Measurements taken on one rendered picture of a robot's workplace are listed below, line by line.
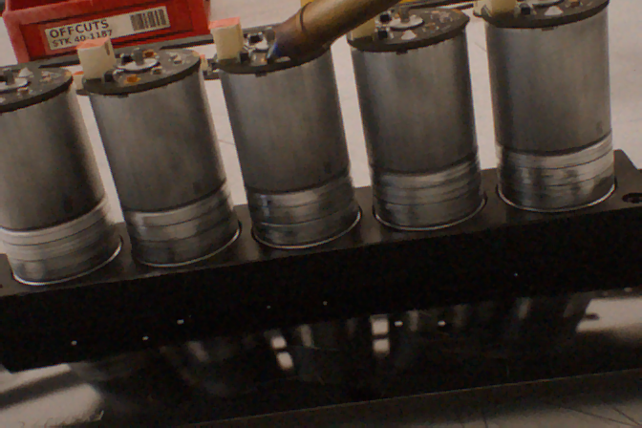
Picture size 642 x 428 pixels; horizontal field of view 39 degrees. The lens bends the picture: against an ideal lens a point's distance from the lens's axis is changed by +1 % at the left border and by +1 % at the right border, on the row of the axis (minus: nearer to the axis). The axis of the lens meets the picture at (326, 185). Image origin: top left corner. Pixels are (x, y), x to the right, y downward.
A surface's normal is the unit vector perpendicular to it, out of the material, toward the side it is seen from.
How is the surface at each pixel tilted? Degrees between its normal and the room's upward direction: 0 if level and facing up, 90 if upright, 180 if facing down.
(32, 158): 90
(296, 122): 90
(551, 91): 90
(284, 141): 90
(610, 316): 0
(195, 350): 0
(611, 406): 0
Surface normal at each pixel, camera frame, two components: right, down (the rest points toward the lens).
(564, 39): 0.11, 0.39
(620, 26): -0.16, -0.90
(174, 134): 0.44, 0.30
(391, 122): -0.47, 0.43
